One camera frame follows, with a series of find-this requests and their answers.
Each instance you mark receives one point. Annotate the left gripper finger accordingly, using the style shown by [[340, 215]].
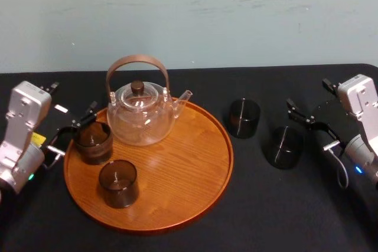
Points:
[[52, 86], [85, 117]]

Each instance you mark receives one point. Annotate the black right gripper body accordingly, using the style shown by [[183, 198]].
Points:
[[333, 116]]

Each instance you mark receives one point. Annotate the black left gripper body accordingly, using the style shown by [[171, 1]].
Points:
[[57, 119]]

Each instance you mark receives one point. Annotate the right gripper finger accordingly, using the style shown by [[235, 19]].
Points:
[[304, 117], [329, 85]]

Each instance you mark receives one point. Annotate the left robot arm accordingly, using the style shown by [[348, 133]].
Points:
[[20, 134]]

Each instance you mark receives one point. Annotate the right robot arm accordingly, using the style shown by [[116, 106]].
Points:
[[358, 134]]

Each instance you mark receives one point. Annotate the round wooden tray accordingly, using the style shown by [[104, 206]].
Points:
[[183, 175]]

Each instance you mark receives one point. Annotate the smoked glass cup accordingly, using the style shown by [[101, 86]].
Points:
[[285, 151], [118, 190], [93, 148], [243, 122]]

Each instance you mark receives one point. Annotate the glass teapot lid brown knob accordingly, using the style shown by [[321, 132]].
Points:
[[136, 96]]

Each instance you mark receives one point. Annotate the black table cloth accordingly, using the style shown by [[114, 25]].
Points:
[[189, 234]]

